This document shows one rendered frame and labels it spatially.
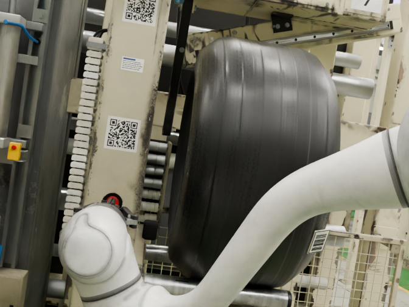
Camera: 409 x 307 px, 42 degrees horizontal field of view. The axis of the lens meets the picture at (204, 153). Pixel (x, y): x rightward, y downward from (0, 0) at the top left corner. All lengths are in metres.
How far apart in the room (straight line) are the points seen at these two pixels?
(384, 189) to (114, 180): 0.73
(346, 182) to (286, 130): 0.41
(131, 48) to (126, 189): 0.32
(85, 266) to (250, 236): 0.24
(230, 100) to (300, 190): 0.41
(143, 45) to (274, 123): 0.37
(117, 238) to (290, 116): 0.45
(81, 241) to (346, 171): 0.38
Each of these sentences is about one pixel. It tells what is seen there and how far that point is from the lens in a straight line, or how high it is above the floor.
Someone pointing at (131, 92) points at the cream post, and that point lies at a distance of 1.24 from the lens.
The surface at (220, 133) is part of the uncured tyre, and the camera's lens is 1.04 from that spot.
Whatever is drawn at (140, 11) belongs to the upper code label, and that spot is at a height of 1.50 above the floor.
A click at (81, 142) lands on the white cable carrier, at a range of 1.26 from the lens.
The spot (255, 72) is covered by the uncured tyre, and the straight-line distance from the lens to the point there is 1.12.
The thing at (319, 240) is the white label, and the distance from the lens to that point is 1.15.
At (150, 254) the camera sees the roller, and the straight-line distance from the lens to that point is 1.49.
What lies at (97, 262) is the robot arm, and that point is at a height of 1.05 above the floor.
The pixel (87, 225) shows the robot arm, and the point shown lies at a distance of 0.81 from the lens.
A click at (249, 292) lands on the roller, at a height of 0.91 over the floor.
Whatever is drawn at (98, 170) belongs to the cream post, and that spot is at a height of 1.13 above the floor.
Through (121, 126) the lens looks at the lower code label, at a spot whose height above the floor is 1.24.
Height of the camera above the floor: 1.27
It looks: 3 degrees down
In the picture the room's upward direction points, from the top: 9 degrees clockwise
